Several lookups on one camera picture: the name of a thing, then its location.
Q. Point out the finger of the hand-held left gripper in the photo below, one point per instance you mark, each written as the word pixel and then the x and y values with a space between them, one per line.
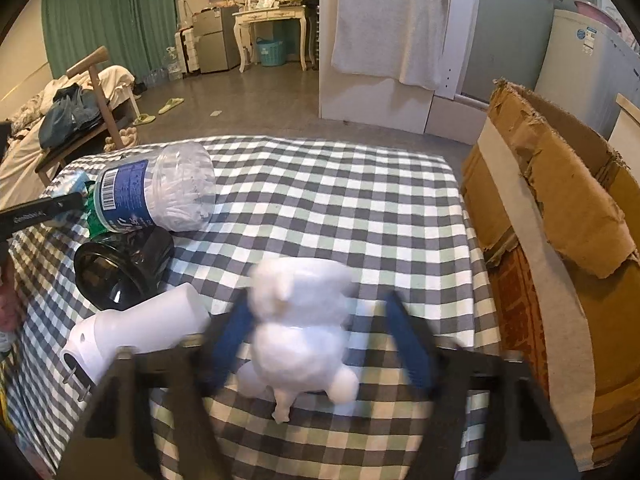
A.
pixel 35 215

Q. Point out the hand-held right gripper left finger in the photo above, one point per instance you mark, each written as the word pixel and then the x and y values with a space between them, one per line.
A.
pixel 227 347

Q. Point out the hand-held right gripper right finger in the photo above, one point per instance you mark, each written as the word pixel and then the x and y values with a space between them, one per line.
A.
pixel 411 347

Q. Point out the white plush toy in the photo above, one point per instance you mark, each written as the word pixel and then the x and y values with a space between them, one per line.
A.
pixel 295 340

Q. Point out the brown cardboard box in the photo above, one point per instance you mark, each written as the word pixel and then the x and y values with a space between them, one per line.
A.
pixel 565 200

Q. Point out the person's left hand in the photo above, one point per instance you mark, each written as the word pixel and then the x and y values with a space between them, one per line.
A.
pixel 7 305

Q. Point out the beige bedding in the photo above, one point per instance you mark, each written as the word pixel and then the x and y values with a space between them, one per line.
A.
pixel 20 160

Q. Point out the white plug-in device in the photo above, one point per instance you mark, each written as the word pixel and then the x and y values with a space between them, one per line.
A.
pixel 145 325

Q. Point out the blue jeans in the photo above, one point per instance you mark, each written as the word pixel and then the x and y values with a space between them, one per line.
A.
pixel 65 115

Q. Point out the beige plush slipper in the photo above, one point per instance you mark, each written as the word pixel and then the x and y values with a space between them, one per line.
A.
pixel 113 144
pixel 129 137

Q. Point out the black glass jar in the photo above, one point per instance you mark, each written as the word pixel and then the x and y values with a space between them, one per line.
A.
pixel 130 265

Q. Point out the clear plastic bottle blue label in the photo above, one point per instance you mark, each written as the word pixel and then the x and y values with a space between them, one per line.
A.
pixel 165 185

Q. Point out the wooden chair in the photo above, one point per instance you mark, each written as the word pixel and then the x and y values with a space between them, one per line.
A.
pixel 102 95

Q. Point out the green slipper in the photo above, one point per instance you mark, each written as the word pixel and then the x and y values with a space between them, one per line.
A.
pixel 171 105
pixel 144 120

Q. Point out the striped grey white cloth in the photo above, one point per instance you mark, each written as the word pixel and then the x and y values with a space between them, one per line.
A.
pixel 325 200

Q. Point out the large clear water bottle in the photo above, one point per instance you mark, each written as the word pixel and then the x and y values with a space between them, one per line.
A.
pixel 174 66

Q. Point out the green curtain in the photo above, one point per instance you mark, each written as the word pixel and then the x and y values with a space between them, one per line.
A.
pixel 100 15

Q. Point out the silver mini fridge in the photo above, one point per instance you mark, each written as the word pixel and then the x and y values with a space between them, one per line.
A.
pixel 215 40

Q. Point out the blue laundry basket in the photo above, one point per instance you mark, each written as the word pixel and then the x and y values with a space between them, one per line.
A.
pixel 271 52

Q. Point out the white dressing table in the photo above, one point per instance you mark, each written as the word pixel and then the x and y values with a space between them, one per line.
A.
pixel 272 14

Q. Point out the white washing machine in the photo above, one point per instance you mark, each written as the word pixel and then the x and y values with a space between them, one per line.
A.
pixel 585 70

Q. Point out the frosted glass sliding door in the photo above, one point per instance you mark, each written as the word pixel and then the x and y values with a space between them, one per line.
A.
pixel 505 30

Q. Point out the white hanging towel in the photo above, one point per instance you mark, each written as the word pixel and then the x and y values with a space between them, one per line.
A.
pixel 390 15

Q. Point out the pink plastic basin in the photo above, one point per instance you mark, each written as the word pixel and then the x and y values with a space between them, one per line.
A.
pixel 597 10

